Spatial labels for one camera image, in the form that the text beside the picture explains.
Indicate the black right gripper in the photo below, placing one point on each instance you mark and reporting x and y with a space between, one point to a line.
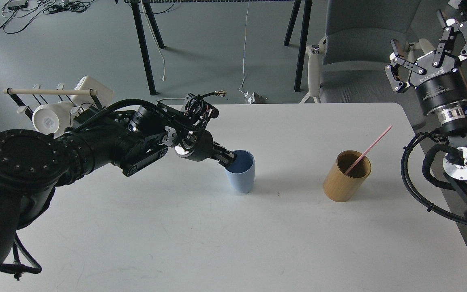
438 79

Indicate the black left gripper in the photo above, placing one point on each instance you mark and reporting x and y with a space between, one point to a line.
206 148

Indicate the blue cup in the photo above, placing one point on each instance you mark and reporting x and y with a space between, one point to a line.
241 173

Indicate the pink chopstick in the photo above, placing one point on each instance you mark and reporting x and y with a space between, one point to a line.
353 165

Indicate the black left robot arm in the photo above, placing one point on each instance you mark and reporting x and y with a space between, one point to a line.
130 134

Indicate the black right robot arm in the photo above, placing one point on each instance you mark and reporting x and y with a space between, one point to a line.
445 164

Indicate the bamboo cup holder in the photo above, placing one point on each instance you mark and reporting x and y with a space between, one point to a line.
339 186

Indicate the grey office chair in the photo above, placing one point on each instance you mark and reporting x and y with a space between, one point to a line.
347 65

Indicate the white mug on rack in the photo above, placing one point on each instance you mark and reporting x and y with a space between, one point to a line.
53 118

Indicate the black table legs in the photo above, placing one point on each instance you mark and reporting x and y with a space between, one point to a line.
142 8

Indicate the black wire cup rack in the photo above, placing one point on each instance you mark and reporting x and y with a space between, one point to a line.
27 100

